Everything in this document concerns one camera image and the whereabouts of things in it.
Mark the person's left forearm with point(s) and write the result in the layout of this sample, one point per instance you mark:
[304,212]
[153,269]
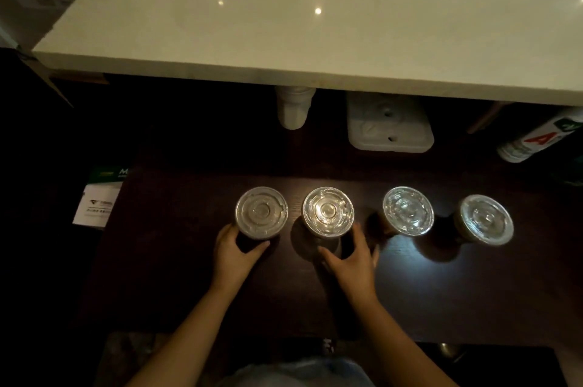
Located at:
[182,336]

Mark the person's left thumb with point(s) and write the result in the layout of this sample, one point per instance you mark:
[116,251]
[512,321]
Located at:
[254,252]

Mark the person's left hand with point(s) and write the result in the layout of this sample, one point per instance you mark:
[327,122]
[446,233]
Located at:
[232,259]

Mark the person's right thumb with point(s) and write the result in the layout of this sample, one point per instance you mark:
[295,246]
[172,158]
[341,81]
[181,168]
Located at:
[331,257]

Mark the stack of white paper cups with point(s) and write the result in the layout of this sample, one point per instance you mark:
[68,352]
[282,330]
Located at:
[294,108]

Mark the person's light blue clothing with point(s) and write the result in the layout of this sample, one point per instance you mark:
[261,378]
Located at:
[300,373]

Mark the white carton with red label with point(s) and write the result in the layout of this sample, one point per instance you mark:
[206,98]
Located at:
[537,138]

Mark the white and green box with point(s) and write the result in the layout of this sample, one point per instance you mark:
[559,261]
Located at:
[100,200]

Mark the person's right forearm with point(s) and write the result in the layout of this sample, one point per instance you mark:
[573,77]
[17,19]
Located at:
[401,345]

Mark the white moulded pulp cup carrier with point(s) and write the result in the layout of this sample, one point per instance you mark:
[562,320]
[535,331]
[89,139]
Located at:
[389,124]

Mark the clear lidded plastic cup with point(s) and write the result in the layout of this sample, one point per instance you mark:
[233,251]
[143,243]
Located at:
[485,220]
[261,211]
[407,210]
[328,211]

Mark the white counter shelf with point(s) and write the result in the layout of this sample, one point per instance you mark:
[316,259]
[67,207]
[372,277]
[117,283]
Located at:
[319,26]

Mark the person's right hand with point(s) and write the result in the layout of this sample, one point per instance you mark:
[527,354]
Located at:
[353,270]

